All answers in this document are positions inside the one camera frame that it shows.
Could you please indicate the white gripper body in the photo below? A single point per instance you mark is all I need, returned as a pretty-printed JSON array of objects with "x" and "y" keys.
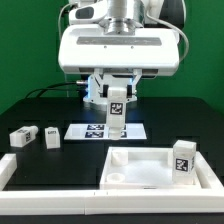
[{"x": 84, "y": 48}]

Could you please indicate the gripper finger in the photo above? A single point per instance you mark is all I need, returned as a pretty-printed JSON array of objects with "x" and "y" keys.
[
  {"x": 98, "y": 87},
  {"x": 131, "y": 86}
]

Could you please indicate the white square table top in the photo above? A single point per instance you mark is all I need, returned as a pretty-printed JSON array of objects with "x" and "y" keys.
[{"x": 140, "y": 168}]

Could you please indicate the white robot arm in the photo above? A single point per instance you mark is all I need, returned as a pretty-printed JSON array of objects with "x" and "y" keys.
[{"x": 124, "y": 17}]

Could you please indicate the white tag sheet with markers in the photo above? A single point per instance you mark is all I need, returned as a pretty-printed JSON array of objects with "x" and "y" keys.
[{"x": 131, "y": 131}]

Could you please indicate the white U-shaped obstacle fence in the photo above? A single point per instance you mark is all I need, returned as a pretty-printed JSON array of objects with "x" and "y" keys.
[{"x": 208, "y": 199}]

